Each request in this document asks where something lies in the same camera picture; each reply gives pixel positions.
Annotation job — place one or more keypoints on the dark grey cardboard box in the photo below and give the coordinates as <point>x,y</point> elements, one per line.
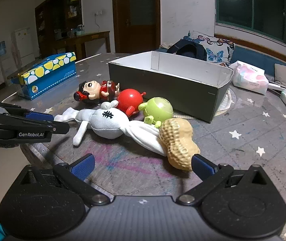
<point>170,90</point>

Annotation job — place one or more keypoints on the white plush rabbit toy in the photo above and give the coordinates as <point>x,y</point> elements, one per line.
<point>107,123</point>

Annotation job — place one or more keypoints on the green framed window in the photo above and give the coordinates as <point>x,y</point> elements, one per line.
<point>258,10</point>

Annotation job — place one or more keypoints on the dark wooden side table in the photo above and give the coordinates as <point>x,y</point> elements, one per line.
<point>90,35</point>

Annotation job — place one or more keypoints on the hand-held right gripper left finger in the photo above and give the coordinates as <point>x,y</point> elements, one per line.
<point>84,166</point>

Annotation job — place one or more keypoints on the green round toy figure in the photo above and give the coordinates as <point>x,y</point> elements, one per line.
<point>160,108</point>

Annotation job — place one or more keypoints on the dark backpack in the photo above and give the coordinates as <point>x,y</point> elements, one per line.
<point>190,50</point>

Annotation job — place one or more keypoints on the pale blue kettle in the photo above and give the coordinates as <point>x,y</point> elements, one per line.
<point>80,30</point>

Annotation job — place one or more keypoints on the dark wooden cabinet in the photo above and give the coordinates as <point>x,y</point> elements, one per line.
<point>57,12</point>

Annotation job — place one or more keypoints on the dark wooden door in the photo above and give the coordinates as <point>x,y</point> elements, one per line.
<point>138,17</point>

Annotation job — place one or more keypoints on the water dispenser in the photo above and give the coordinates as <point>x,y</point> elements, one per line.
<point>2,50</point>

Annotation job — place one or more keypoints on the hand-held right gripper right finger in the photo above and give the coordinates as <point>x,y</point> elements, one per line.
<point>203,167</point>

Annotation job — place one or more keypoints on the grey star print tablecloth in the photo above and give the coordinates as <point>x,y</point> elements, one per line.
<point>245,130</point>

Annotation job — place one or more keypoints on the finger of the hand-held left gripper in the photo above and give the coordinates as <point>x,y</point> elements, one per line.
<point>39,116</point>
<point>61,128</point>

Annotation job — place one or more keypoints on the beige folded cloth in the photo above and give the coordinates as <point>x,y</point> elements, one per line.
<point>166,46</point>

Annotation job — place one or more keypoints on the blue yellow spotted box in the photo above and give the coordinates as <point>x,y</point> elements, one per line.
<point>50,77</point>

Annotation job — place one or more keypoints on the butterfly print pillow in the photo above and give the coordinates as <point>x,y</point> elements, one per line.
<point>218,50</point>

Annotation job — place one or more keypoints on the blue sofa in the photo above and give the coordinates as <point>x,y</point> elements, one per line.
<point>248,55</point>

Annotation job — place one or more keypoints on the tan peanut toy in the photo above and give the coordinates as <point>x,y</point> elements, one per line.
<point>178,140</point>

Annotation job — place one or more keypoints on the white refrigerator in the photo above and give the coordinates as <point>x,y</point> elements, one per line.
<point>25,42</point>

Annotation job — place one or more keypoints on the doll figure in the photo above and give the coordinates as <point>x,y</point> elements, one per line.
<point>90,90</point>

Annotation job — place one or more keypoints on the red round toy figure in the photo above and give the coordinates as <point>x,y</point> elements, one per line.
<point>129,100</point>

